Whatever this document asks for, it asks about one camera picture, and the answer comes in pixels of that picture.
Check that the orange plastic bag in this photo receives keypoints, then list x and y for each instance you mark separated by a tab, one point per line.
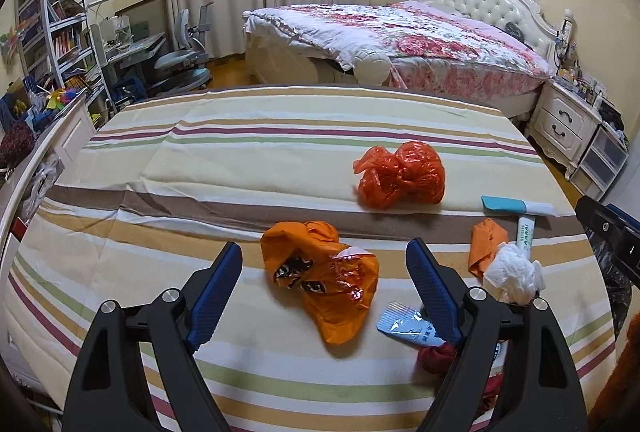
340	307

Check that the grey blue desk chair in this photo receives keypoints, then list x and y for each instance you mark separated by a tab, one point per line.
182	61

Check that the pile of colourful toys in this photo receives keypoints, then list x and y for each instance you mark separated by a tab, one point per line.
55	101

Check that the striped bed sheet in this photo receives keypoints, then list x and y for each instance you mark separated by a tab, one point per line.
200	161

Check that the orange fuzzy cloth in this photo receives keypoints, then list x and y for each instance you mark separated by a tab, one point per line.
631	362

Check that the white nightstand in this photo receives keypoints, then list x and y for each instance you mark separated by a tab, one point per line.
557	121

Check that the white crumpled tissue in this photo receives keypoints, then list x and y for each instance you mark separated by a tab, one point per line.
512	272

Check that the grey study desk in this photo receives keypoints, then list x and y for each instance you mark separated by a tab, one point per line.
132	51

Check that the white bookshelf with books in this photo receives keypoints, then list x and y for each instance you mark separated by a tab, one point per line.
55	36

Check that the black plastic bag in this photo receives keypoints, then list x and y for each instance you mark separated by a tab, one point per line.
616	287

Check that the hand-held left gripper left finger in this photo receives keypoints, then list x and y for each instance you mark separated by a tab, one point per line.
215	297

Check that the silver blue squeezed tube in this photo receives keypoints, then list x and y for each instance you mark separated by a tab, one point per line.
400	324

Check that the dark red cloth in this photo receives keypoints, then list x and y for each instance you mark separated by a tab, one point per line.
437	357

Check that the orange folded cloth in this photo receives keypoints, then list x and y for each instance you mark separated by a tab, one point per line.
482	247

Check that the white desk lamp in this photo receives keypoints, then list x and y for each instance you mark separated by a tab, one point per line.
102	4

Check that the plastic drawer unit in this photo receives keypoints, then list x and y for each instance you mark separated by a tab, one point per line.
600	161

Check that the floral bedspread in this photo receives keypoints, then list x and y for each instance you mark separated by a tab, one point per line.
400	36

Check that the white bed footboard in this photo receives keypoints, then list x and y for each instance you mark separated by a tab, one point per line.
285	64

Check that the teal and white tube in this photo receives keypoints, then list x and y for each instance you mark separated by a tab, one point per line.
500	204

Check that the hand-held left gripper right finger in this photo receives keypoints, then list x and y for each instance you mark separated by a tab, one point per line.
430	287

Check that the clutter of small bottles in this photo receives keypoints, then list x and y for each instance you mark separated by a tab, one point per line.
575	76

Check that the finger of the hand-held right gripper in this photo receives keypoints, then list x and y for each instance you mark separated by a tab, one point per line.
595	214

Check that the white tube with green print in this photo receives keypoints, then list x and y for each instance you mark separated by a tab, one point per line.
526	234

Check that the dark red fluffy duster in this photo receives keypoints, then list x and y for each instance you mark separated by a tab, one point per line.
15	144

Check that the red plastic bag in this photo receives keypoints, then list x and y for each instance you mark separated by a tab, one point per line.
405	177

